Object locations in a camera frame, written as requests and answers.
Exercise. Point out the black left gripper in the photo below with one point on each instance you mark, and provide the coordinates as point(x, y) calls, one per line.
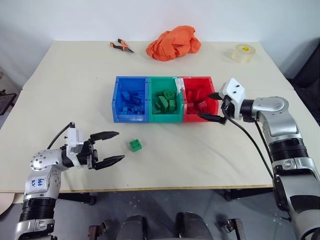
point(90, 156)

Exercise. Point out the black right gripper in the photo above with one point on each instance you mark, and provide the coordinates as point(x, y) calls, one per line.
point(228, 110)

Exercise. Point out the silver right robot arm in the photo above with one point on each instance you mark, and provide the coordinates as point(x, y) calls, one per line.
point(280, 125)

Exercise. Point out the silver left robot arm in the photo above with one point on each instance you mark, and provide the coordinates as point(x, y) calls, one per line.
point(40, 180)

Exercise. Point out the red block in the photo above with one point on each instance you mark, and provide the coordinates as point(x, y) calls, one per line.
point(191, 95)
point(202, 106)

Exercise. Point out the red plastic bin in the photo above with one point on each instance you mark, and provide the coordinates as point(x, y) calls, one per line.
point(193, 118)

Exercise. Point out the green cube block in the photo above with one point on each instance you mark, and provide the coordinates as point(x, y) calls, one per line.
point(135, 145)

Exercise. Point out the blue plastic bin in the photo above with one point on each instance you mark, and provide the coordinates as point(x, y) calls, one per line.
point(130, 118)

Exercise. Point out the white tape strip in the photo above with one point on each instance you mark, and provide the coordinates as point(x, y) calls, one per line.
point(179, 86)

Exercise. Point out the green rectangular block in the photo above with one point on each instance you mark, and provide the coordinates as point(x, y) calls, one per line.
point(172, 105)

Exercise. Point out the blue block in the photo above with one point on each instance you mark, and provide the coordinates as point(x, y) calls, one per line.
point(137, 98)
point(125, 110)
point(125, 95)

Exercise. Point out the green square studded block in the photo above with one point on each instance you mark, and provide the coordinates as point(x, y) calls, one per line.
point(169, 95)

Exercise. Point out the green plastic bin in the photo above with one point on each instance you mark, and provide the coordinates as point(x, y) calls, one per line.
point(165, 118)

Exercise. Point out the green wedge block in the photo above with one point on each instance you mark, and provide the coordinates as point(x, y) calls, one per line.
point(163, 102)

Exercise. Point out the black table leg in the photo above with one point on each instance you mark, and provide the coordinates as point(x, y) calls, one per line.
point(77, 198)
point(247, 193)

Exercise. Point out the clear tape roll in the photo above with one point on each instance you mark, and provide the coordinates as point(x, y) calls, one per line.
point(243, 53)

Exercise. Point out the orange crumpled cloth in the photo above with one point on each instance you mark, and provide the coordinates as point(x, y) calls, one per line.
point(172, 45)

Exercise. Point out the dark rounded shape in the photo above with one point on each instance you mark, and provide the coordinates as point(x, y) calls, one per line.
point(193, 227)
point(133, 228)

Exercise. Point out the black fabric chair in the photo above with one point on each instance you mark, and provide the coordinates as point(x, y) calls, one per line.
point(306, 77)

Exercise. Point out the dark cart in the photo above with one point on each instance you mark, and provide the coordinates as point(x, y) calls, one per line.
point(6, 102)

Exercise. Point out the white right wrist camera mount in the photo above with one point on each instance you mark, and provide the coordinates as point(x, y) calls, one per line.
point(235, 92)

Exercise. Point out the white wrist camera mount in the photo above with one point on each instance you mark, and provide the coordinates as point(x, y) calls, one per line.
point(235, 92)
point(73, 141)

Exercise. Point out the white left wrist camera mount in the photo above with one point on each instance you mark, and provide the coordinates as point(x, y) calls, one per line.
point(73, 141)

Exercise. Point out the brown metal bracket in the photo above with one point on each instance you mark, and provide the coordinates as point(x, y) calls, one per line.
point(231, 226)
point(98, 230)

